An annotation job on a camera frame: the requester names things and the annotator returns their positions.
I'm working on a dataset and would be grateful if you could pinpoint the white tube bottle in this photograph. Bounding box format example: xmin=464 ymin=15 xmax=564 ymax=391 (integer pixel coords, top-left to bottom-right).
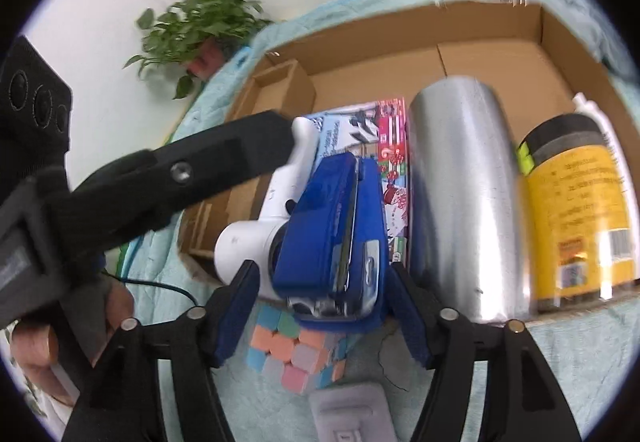
xmin=571 ymin=92 xmax=632 ymax=183

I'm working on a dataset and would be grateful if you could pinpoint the pastel puzzle cube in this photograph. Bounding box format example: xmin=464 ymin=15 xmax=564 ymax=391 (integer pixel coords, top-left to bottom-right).
xmin=246 ymin=303 xmax=357 ymax=395

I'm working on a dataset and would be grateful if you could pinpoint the silver cylindrical tin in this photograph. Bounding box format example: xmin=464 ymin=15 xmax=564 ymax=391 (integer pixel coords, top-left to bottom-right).
xmin=406 ymin=76 xmax=532 ymax=326

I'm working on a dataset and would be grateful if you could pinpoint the yellow label plastic jar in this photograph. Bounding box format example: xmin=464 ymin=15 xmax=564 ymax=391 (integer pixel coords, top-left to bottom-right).
xmin=516 ymin=113 xmax=640 ymax=314

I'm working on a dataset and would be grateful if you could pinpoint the grey plastic case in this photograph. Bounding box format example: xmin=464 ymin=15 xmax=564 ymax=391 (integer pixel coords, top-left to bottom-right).
xmin=307 ymin=382 xmax=397 ymax=442

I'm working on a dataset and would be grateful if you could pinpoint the black cable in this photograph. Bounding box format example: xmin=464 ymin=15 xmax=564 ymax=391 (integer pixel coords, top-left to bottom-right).
xmin=100 ymin=269 xmax=203 ymax=309

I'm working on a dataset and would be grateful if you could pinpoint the small narrow cardboard box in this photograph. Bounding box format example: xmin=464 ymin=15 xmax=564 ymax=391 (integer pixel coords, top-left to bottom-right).
xmin=178 ymin=59 xmax=317 ymax=268

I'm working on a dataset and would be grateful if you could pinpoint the colourful printed cartoon box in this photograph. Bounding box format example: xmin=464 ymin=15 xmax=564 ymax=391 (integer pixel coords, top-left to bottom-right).
xmin=301 ymin=97 xmax=415 ymax=268

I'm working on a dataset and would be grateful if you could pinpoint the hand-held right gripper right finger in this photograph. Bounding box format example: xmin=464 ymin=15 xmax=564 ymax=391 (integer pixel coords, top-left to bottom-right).
xmin=386 ymin=261 xmax=584 ymax=442

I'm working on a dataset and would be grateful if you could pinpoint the large shallow cardboard box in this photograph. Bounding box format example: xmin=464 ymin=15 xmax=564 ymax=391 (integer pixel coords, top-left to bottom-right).
xmin=177 ymin=0 xmax=640 ymax=329

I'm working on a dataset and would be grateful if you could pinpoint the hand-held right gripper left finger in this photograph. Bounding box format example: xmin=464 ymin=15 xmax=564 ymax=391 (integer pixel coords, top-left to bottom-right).
xmin=61 ymin=259 xmax=262 ymax=442

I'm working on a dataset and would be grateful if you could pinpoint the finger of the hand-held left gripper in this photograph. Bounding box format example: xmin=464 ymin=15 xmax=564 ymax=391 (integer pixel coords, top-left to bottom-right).
xmin=69 ymin=109 xmax=297 ymax=254

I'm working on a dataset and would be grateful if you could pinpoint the white handheld device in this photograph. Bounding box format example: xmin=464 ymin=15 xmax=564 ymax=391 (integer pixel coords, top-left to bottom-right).
xmin=214 ymin=116 xmax=322 ymax=288

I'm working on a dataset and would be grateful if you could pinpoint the blue stapler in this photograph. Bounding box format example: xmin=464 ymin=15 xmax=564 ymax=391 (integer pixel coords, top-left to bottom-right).
xmin=271 ymin=152 xmax=389 ymax=332

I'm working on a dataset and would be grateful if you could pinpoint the person's left hand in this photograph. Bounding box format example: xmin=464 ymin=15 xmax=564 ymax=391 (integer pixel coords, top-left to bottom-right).
xmin=10 ymin=279 xmax=137 ymax=405

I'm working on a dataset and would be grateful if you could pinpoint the small potted green plant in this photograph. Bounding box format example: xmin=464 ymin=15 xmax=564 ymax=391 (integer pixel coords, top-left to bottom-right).
xmin=123 ymin=0 xmax=277 ymax=102

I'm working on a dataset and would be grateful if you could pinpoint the green sheet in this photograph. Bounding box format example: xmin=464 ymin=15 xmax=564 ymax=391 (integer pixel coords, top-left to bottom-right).
xmin=116 ymin=242 xmax=138 ymax=288

